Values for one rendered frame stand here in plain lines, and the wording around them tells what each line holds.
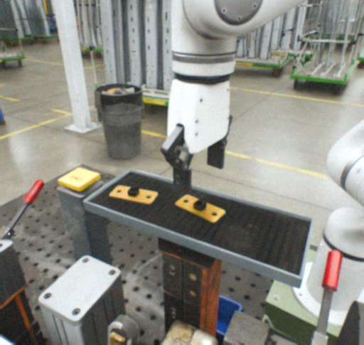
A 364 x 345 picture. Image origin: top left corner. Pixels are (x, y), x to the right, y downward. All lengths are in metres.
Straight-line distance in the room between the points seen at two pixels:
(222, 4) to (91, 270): 0.40
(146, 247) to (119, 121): 2.11
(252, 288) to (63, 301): 0.66
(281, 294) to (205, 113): 0.61
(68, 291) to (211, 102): 0.33
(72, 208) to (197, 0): 0.48
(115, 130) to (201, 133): 2.75
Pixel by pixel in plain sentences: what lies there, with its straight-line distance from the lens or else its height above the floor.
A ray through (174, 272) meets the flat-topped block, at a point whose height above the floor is 1.04.
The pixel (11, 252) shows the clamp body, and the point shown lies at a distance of 0.70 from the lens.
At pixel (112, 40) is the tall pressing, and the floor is 1.00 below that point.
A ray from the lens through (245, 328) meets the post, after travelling 0.45.
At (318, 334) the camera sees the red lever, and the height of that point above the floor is 1.10.
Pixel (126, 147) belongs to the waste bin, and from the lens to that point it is 3.22.
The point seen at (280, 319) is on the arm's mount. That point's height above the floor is 0.75.
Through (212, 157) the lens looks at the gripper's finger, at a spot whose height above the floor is 1.24.
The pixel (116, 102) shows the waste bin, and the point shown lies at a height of 0.64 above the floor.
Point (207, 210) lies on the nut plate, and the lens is 0.52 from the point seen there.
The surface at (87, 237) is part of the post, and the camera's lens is 0.68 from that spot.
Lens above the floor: 1.47
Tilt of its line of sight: 28 degrees down
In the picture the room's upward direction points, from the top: straight up
